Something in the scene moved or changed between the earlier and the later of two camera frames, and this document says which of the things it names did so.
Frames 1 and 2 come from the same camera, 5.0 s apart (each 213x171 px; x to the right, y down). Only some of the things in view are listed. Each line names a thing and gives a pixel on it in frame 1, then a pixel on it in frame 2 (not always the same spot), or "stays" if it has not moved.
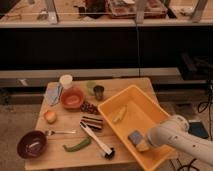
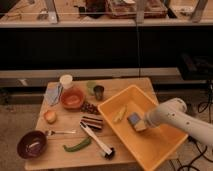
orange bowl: (71, 98) stays
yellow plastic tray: (130, 109) stays
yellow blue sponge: (136, 139) to (135, 119)
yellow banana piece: (120, 115) stays
